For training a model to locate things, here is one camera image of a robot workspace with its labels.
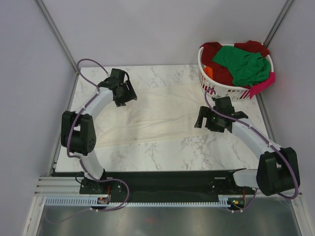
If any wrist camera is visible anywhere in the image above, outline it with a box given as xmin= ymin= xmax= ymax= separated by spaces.
xmin=214 ymin=96 xmax=235 ymax=115
xmin=110 ymin=68 xmax=129 ymax=84

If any dark red t shirt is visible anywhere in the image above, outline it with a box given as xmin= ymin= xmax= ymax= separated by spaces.
xmin=201 ymin=40 xmax=271 ymax=88

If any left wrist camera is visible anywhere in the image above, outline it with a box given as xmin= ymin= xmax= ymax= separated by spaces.
xmin=110 ymin=68 xmax=129 ymax=84

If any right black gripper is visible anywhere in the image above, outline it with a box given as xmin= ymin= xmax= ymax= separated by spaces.
xmin=194 ymin=106 xmax=224 ymax=133

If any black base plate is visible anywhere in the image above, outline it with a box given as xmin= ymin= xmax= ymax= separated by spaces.
xmin=50 ymin=169 xmax=287 ymax=204

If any white slotted cable duct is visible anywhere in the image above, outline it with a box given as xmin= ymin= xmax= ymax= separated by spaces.
xmin=44 ymin=194 xmax=234 ymax=207

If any orange t shirt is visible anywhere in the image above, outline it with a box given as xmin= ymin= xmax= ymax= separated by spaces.
xmin=204 ymin=66 xmax=213 ymax=79

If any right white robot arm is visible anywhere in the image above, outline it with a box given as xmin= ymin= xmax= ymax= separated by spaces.
xmin=117 ymin=96 xmax=300 ymax=202

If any cream white t shirt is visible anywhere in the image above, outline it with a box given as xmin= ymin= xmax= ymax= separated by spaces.
xmin=94 ymin=82 xmax=252 ymax=149

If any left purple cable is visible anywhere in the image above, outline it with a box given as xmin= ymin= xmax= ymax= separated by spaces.
xmin=45 ymin=58 xmax=130 ymax=225

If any aluminium frame rail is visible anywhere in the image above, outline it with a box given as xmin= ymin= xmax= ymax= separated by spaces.
xmin=34 ymin=0 xmax=78 ymax=74

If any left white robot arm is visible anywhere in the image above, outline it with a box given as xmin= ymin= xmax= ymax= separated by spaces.
xmin=61 ymin=78 xmax=137 ymax=193

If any green t shirt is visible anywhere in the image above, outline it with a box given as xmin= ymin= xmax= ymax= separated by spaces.
xmin=212 ymin=46 xmax=271 ymax=87

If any pink t shirt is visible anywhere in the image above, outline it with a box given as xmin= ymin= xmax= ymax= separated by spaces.
xmin=250 ymin=72 xmax=276 ymax=99

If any white laundry basket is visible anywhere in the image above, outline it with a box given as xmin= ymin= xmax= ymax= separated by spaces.
xmin=198 ymin=44 xmax=274 ymax=100

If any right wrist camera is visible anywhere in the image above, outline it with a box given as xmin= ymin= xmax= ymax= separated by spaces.
xmin=214 ymin=96 xmax=235 ymax=115

